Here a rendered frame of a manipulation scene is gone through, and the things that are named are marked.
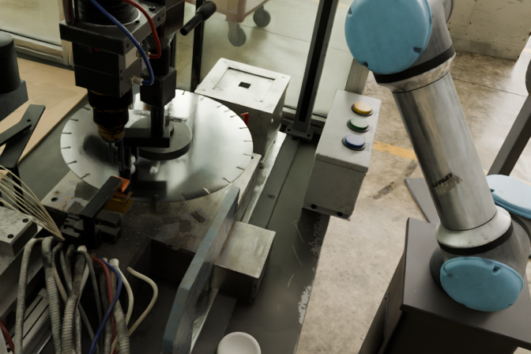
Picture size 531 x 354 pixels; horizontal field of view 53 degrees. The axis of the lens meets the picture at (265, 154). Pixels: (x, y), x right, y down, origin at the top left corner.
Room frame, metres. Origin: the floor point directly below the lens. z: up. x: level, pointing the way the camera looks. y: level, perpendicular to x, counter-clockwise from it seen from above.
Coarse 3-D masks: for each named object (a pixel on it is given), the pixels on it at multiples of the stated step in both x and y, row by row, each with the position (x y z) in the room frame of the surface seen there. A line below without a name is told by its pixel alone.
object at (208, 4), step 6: (204, 6) 0.70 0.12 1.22; (210, 6) 0.71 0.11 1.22; (216, 6) 0.72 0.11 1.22; (198, 12) 0.70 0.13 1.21; (204, 12) 0.70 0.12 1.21; (210, 12) 0.70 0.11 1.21; (192, 18) 0.68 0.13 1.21; (198, 18) 0.68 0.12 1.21; (204, 18) 0.69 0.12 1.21; (186, 24) 0.66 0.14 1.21; (192, 24) 0.67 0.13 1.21; (180, 30) 0.66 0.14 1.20; (186, 30) 0.65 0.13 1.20
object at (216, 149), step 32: (192, 96) 0.89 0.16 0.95; (64, 128) 0.72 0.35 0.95; (96, 128) 0.73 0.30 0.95; (192, 128) 0.78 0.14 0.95; (224, 128) 0.80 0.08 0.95; (96, 160) 0.65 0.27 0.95; (160, 160) 0.68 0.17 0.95; (192, 160) 0.69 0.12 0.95; (224, 160) 0.71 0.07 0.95; (128, 192) 0.59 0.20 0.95; (160, 192) 0.60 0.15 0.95; (192, 192) 0.62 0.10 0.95
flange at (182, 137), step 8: (144, 120) 0.77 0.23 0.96; (168, 128) 0.74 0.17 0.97; (176, 128) 0.76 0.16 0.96; (184, 128) 0.77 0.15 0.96; (176, 136) 0.74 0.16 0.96; (184, 136) 0.74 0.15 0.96; (176, 144) 0.72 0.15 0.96; (184, 144) 0.72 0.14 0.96; (144, 152) 0.69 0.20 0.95; (152, 152) 0.69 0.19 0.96; (160, 152) 0.69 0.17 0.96; (168, 152) 0.69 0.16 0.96; (176, 152) 0.70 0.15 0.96
